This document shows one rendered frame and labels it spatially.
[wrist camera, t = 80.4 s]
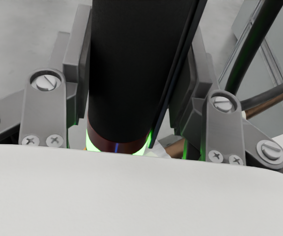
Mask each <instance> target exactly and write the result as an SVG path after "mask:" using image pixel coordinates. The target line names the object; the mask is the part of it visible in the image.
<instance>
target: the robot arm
mask: <svg viewBox="0 0 283 236"><path fill-rule="evenodd" d="M91 20H92V7H91V5H85V4H78V8H77V11H76V14H75V18H74V23H73V26H72V29H71V33H68V32H62V31H58V32H57V35H56V38H55V40H54V43H53V46H52V50H51V53H50V56H49V59H48V62H47V65H46V67H43V68H38V69H35V70H33V71H32V72H30V73H29V74H28V75H27V77H26V80H25V87H24V88H22V89H20V90H18V91H16V92H13V93H11V94H9V95H7V96H4V97H2V98H0V236H283V148H282V147H281V146H280V145H279V144H278V143H277V142H275V141H274V140H273V139H271V138H270V137H268V136H267V135H266V134H265V133H263V132H262V131H261V130H260V129H258V128H257V127H255V126H254V125H253V124H251V123H250V122H249V121H247V120H246V119H245V118H244V117H242V110H241V104H240V101H239V100H238V99H237V98H236V97H235V96H234V95H233V94H232V93H230V92H228V91H225V90H220V87H219V83H218V79H217V75H216V70H215V66H214V62H213V59H212V55H211V54H210V53H206V51H205V47H204V42H203V38H202V34H201V29H200V24H199V25H198V28H197V30H196V33H195V36H194V38H193V41H192V44H191V46H190V49H189V52H188V54H187V57H186V60H185V62H184V65H183V68H182V70H181V73H180V76H179V79H178V81H177V84H176V87H175V89H174V92H173V94H172V97H171V100H170V103H169V105H168V106H169V118H170V127H171V128H174V135H176V136H182V137H184V138H185V142H184V151H183V159H175V158H166V157H155V156H145V155H131V154H120V153H110V152H99V151H89V150H78V149H68V128H70V127H72V126H74V125H78V123H79V118H84V115H85V109H86V103H87V98H88V92H89V67H90V44H91Z"/></svg>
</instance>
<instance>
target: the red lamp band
mask: <svg viewBox="0 0 283 236"><path fill-rule="evenodd" d="M152 126H153V125H152ZM151 128H152V127H151ZM150 131H151V129H150V130H149V132H148V133H147V134H146V135H145V136H143V137H142V138H140V139H138V140H136V141H132V142H114V141H111V140H108V139H105V138H104V137H102V136H100V135H99V134H98V133H96V132H95V131H94V129H93V128H92V127H91V125H90V123H89V119H88V113H87V134H88V137H89V139H90V141H91V142H92V144H93V145H94V146H95V147H97V148H98V149H99V150H101V151H103V152H110V153H120V154H133V153H135V152H137V151H139V150H140V149H141V148H143V147H144V145H145V144H146V143H147V140H148V138H149V134H150Z"/></svg>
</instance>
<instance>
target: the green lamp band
mask: <svg viewBox="0 0 283 236"><path fill-rule="evenodd" d="M146 144H147V143H146ZM146 144H145V145H144V147H143V148H142V149H141V150H140V151H138V152H137V153H135V154H134V155H143V153H144V150H145V147H146ZM86 146H87V150H89V151H99V150H98V149H96V148H95V147H94V146H93V145H92V143H91V142H90V140H89V137H88V134H87V135H86ZM99 152H100V151H99Z"/></svg>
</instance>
